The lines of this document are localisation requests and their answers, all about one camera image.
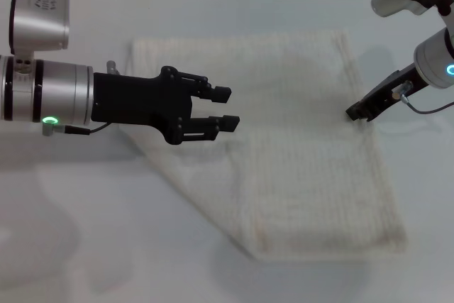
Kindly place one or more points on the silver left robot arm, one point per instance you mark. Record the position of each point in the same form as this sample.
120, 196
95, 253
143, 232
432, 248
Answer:
53, 92

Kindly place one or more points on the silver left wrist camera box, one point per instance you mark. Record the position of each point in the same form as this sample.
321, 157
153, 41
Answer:
39, 8

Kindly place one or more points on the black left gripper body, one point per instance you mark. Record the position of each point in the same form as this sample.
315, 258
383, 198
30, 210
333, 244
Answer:
134, 99

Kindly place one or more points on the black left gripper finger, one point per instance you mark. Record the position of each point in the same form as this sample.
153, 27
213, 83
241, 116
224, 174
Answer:
220, 94
227, 122

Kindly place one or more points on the cream white towel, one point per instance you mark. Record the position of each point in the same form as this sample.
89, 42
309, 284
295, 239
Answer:
283, 161

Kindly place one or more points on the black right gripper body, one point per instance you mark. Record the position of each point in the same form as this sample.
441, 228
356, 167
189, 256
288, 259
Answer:
393, 90

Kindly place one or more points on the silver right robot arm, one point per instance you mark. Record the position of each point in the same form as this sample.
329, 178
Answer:
434, 58

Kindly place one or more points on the small silver cylindrical connector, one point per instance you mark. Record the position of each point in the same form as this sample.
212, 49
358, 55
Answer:
112, 67

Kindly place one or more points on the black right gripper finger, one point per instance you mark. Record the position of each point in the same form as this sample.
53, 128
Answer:
368, 115
355, 111

